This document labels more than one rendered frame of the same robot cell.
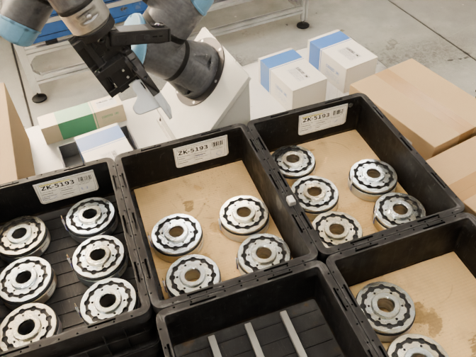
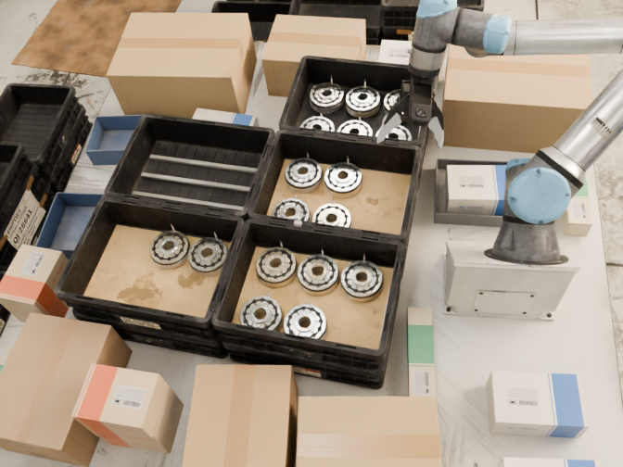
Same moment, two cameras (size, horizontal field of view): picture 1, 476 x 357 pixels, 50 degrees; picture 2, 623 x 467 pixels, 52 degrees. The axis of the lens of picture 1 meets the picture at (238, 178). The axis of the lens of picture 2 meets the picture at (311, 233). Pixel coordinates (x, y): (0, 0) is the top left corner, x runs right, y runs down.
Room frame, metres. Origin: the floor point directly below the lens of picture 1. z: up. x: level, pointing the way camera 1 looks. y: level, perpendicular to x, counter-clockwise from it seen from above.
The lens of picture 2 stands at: (1.20, -0.78, 2.22)
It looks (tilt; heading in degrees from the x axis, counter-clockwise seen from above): 57 degrees down; 127
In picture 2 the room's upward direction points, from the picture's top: 9 degrees counter-clockwise
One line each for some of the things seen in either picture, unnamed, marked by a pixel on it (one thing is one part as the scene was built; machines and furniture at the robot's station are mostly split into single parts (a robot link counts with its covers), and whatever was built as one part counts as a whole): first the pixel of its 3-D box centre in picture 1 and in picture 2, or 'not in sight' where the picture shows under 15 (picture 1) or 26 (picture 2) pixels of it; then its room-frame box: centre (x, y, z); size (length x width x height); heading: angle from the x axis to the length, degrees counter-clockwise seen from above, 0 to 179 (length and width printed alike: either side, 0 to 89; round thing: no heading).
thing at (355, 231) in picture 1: (336, 231); (275, 264); (0.63, -0.19, 0.86); 0.10 x 0.10 x 0.01
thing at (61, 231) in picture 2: not in sight; (74, 227); (-0.02, -0.30, 0.74); 0.20 x 0.15 x 0.07; 114
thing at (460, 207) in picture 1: (345, 165); (310, 283); (0.75, -0.22, 0.92); 0.40 x 0.30 x 0.02; 17
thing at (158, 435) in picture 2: not in sight; (132, 410); (0.52, -0.65, 0.81); 0.16 x 0.12 x 0.07; 21
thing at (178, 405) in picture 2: not in sight; (141, 419); (0.51, -0.65, 0.74); 0.16 x 0.12 x 0.07; 20
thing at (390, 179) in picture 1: (372, 175); (304, 323); (0.78, -0.29, 0.86); 0.10 x 0.10 x 0.01
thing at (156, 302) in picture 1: (207, 205); (336, 183); (0.67, 0.06, 0.92); 0.40 x 0.30 x 0.02; 17
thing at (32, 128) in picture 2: not in sight; (41, 148); (-0.77, 0.08, 0.31); 0.40 x 0.30 x 0.34; 111
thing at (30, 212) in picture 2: not in sight; (26, 221); (-0.47, -0.25, 0.41); 0.31 x 0.02 x 0.16; 111
